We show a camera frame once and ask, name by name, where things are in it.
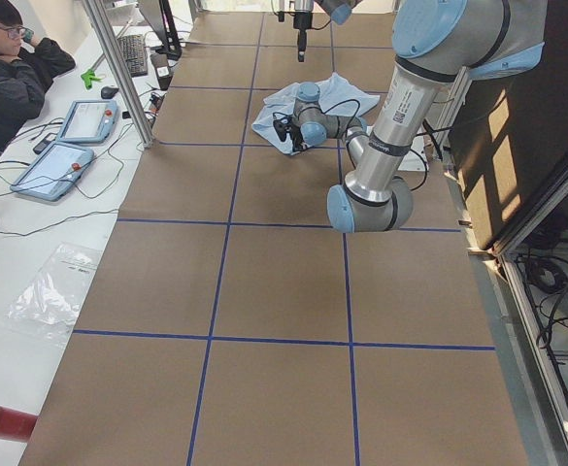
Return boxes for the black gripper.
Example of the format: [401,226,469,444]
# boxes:
[289,126,307,153]
[293,11,313,62]

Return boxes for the light blue button-up shirt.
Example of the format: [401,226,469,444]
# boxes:
[251,73,380,155]

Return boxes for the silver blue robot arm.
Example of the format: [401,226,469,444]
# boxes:
[292,0,358,62]
[274,0,548,233]

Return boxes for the orange black connector box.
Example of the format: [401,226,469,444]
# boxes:
[149,92,164,115]

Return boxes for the black keyboard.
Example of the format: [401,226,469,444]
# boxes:
[117,34,149,77]

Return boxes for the black computer mouse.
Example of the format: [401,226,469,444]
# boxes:
[100,86,119,99]

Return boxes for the far teach pendant tablet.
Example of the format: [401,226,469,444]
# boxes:
[56,99,118,145]

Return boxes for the teach pendant tablet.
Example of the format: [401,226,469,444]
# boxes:
[10,142,94,202]
[56,99,118,145]

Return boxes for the green scissors on desk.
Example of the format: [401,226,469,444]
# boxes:
[81,68,106,90]

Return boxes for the black panel board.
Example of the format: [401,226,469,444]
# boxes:
[449,1,568,250]

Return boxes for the near teach pendant tablet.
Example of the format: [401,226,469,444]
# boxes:
[10,142,94,202]

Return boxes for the small black phone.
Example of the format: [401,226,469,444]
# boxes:
[33,138,54,154]

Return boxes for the seated person in black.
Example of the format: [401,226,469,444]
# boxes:
[0,1,76,151]

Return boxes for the clear plastic bag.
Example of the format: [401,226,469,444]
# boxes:
[4,243,102,348]

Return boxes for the red cylinder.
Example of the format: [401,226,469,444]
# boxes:
[0,406,38,443]

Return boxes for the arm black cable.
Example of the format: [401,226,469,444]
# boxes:
[321,98,430,192]

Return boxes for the white central pedestal column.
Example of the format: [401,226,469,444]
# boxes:
[384,72,430,172]

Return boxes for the aluminium frame post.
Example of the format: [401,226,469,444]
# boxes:
[83,0,153,149]

